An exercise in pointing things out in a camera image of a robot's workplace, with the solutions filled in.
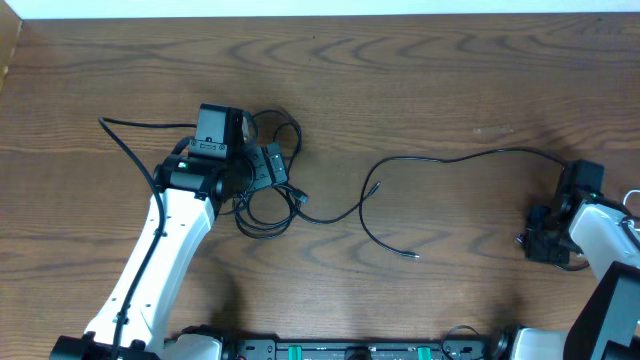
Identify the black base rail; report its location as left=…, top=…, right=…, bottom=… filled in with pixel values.
left=164, top=324, right=516, bottom=360

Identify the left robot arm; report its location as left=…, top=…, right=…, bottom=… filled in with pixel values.
left=50, top=104, right=286, bottom=359

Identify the black usb cable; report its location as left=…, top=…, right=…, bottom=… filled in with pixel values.
left=358, top=147, right=571, bottom=260
left=217, top=108, right=382, bottom=240

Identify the wooden board at left edge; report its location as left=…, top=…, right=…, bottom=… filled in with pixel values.
left=0, top=0, right=23, bottom=87

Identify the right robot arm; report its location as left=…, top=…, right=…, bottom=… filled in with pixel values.
left=508, top=160, right=639, bottom=360

